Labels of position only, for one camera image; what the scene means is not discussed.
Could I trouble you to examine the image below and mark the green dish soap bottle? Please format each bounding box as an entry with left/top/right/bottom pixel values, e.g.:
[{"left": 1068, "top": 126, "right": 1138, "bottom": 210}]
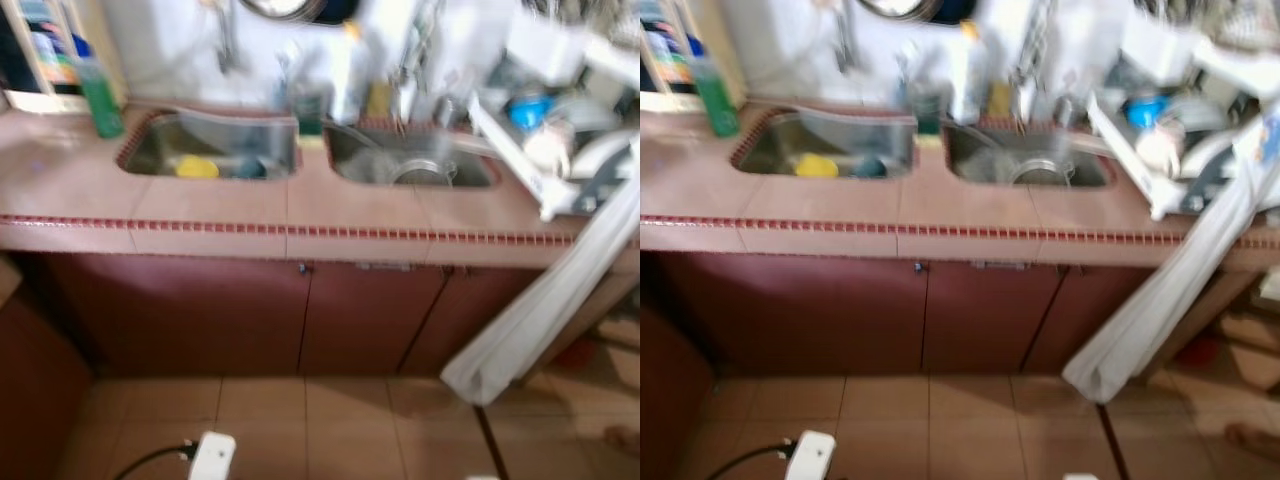
[
  {"left": 690, "top": 55, "right": 741, "bottom": 139},
  {"left": 75, "top": 55, "right": 126, "bottom": 141}
]

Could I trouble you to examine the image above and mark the stainless steel sink basin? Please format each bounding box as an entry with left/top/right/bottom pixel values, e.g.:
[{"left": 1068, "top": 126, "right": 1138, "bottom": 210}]
[
  {"left": 942, "top": 122, "right": 1116, "bottom": 189},
  {"left": 325, "top": 122, "right": 501, "bottom": 191},
  {"left": 118, "top": 108, "right": 301, "bottom": 183},
  {"left": 732, "top": 108, "right": 919, "bottom": 181}
]

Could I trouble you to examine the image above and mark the blue bowl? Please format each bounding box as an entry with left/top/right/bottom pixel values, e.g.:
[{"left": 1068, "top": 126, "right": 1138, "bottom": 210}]
[
  {"left": 1125, "top": 92, "right": 1171, "bottom": 129},
  {"left": 508, "top": 92, "right": 553, "bottom": 129}
]

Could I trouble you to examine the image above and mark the round steel strainer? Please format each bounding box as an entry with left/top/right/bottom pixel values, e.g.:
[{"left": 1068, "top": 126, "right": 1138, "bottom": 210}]
[
  {"left": 390, "top": 158, "right": 459, "bottom": 188},
  {"left": 1005, "top": 158, "right": 1076, "bottom": 188}
]

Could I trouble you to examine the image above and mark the hanging metal pan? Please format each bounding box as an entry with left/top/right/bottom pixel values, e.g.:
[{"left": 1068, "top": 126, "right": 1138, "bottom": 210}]
[
  {"left": 235, "top": 0, "right": 361, "bottom": 26},
  {"left": 855, "top": 0, "right": 976, "bottom": 26}
]

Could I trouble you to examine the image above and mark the white detergent bottle yellow cap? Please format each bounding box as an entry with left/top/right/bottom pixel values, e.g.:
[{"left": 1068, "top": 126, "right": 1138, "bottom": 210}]
[
  {"left": 945, "top": 20, "right": 981, "bottom": 126},
  {"left": 328, "top": 20, "right": 363, "bottom": 126}
]

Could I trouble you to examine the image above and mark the small clear plastic pail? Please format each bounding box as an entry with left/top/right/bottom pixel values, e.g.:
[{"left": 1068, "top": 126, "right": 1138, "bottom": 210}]
[
  {"left": 293, "top": 85, "right": 331, "bottom": 136},
  {"left": 910, "top": 85, "right": 946, "bottom": 136}
]

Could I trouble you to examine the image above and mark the white dish rack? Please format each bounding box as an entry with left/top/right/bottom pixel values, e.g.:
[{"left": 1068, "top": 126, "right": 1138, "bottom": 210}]
[
  {"left": 1088, "top": 10, "right": 1280, "bottom": 223},
  {"left": 470, "top": 10, "right": 641, "bottom": 223}
]

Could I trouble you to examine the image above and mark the hanging white plastic bag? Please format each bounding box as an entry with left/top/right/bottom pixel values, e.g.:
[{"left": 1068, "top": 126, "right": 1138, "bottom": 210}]
[
  {"left": 440, "top": 170, "right": 641, "bottom": 406},
  {"left": 1062, "top": 110, "right": 1280, "bottom": 404}
]

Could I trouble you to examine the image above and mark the white ceramic mug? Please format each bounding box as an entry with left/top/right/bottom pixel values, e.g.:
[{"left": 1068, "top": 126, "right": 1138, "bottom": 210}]
[
  {"left": 523, "top": 120, "right": 573, "bottom": 179},
  {"left": 1140, "top": 120, "right": 1191, "bottom": 179}
]

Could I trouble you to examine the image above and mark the chrome sink faucet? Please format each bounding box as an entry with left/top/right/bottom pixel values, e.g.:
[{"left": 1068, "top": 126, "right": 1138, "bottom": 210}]
[
  {"left": 395, "top": 0, "right": 451, "bottom": 126},
  {"left": 1012, "top": 0, "right": 1071, "bottom": 126}
]

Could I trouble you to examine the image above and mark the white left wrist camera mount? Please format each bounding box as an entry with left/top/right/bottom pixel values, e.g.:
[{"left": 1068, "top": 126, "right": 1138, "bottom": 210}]
[
  {"left": 188, "top": 432, "right": 238, "bottom": 480},
  {"left": 785, "top": 430, "right": 836, "bottom": 480}
]

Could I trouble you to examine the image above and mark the beige water ionizer appliance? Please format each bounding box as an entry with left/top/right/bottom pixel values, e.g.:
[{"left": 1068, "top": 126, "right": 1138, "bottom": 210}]
[
  {"left": 5, "top": 0, "right": 126, "bottom": 113},
  {"left": 640, "top": 0, "right": 736, "bottom": 113}
]

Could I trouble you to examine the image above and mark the crumpled clear plastic bag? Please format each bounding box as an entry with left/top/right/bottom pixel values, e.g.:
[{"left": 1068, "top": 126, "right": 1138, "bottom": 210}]
[
  {"left": 340, "top": 150, "right": 441, "bottom": 186},
  {"left": 955, "top": 150, "right": 1056, "bottom": 186}
]

